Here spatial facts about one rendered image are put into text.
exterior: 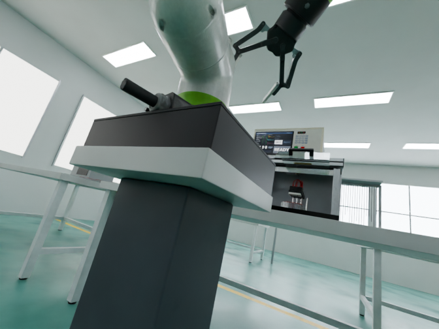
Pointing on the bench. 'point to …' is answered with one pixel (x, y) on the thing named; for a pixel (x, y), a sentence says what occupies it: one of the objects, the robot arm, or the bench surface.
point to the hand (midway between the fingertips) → (247, 86)
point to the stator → (292, 205)
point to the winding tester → (316, 137)
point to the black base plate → (306, 213)
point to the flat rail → (305, 171)
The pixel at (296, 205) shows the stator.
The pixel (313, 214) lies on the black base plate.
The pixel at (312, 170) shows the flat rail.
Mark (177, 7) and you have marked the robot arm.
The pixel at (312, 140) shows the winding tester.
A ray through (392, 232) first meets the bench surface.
